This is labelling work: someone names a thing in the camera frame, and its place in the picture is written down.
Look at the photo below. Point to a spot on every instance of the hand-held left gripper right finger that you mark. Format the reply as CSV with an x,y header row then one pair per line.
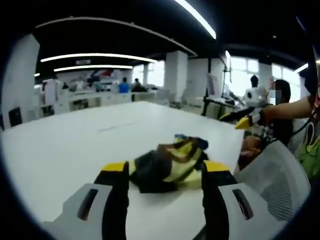
x,y
220,200

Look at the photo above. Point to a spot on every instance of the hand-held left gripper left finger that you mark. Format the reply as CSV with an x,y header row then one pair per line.
x,y
110,200

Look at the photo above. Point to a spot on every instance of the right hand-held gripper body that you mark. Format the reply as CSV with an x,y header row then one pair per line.
x,y
256,98

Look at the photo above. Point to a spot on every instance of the yellow black striped garment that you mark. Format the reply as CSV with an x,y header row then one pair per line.
x,y
167,166

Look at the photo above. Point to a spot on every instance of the black framed desk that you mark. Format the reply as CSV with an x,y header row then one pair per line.
x,y
220,103

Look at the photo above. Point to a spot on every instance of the short ceiling light strip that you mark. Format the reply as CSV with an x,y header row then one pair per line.
x,y
301,68

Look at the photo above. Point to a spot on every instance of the white mesh chair back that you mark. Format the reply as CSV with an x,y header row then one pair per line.
x,y
277,180

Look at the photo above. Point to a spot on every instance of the person's green clothing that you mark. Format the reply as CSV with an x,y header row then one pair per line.
x,y
311,155

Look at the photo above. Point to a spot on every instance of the long ceiling light strip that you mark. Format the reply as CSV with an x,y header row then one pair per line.
x,y
92,67
197,16
97,56

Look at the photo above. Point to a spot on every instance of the white counter cabinets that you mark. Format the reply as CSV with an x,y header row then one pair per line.
x,y
85,100

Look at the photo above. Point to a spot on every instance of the black office chair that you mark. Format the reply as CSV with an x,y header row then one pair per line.
x,y
15,117

